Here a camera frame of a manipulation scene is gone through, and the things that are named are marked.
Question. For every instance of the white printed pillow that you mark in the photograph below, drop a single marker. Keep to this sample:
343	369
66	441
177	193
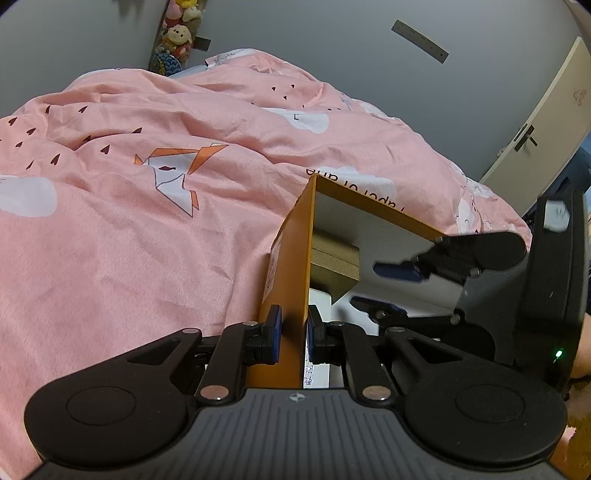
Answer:
228	56

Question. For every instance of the orange cardboard box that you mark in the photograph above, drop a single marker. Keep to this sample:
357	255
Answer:
291	258

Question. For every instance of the small grey wall box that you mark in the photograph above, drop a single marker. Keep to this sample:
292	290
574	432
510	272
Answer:
203	44

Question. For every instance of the grey perforated wall strip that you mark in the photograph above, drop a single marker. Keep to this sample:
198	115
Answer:
420	40

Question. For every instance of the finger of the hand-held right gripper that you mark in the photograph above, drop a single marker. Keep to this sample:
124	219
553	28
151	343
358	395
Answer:
397	271
369	304

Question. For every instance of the pink printed blanket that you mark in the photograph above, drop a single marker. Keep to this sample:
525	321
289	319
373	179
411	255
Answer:
115	258

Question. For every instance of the column of plush toys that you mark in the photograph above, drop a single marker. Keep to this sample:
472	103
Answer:
178	37

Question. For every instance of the white flat box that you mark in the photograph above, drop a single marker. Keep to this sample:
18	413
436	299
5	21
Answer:
320	298

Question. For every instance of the small tan box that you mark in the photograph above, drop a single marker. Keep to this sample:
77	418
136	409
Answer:
333	267

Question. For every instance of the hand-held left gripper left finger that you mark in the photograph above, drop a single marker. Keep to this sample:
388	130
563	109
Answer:
275	333

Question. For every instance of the cream door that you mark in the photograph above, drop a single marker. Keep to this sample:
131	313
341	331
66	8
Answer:
549	115

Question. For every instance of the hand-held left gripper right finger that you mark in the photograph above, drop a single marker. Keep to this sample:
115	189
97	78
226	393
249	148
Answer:
316	337

